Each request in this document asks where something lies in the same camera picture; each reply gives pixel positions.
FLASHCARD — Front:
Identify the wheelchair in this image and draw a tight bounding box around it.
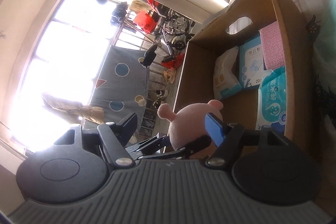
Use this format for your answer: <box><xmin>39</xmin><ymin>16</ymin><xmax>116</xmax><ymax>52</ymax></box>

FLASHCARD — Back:
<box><xmin>153</xmin><ymin>6</ymin><xmax>195</xmax><ymax>57</ymax></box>

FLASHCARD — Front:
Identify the grey dotted hanging sheet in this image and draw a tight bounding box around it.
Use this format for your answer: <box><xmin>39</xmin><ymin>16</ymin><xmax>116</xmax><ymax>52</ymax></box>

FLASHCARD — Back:
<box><xmin>89</xmin><ymin>46</ymin><xmax>149</xmax><ymax>144</ymax></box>

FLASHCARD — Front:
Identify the pink scrubbing sponge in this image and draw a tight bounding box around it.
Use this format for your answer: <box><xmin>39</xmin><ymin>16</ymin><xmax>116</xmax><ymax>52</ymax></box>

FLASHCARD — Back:
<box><xmin>259</xmin><ymin>21</ymin><xmax>285</xmax><ymax>70</ymax></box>

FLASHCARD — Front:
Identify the red bag on rack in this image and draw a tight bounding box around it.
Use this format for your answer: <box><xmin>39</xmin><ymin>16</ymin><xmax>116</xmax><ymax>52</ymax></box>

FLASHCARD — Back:
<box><xmin>133</xmin><ymin>11</ymin><xmax>157</xmax><ymax>34</ymax></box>

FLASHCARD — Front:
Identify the pink plush pig toy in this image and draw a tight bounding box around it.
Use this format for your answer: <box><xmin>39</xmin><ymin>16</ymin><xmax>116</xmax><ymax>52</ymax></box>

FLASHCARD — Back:
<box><xmin>157</xmin><ymin>100</ymin><xmax>223</xmax><ymax>150</ymax></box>

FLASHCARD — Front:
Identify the white cotton swab bag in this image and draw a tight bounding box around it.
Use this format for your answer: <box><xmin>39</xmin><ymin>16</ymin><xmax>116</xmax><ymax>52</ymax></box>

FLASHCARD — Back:
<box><xmin>213</xmin><ymin>47</ymin><xmax>242</xmax><ymax>101</ymax></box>

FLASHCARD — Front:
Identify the white tied plastic bag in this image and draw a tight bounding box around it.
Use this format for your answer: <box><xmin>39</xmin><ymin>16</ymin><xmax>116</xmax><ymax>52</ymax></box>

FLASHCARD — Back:
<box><xmin>313</xmin><ymin>0</ymin><xmax>335</xmax><ymax>123</ymax></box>

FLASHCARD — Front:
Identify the blue bandage box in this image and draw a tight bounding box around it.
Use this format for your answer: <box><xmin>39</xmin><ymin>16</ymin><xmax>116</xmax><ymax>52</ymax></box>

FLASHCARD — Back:
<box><xmin>239</xmin><ymin>35</ymin><xmax>265</xmax><ymax>89</ymax></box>

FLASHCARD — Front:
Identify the brown cardboard box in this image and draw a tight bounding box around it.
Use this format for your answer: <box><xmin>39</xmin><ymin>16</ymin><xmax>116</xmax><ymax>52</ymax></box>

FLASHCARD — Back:
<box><xmin>173</xmin><ymin>0</ymin><xmax>314</xmax><ymax>152</ymax></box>

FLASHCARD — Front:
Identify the blue wet wipes pack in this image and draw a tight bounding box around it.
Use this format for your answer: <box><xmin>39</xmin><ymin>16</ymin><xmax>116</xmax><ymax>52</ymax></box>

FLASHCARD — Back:
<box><xmin>256</xmin><ymin>67</ymin><xmax>286</xmax><ymax>135</ymax></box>

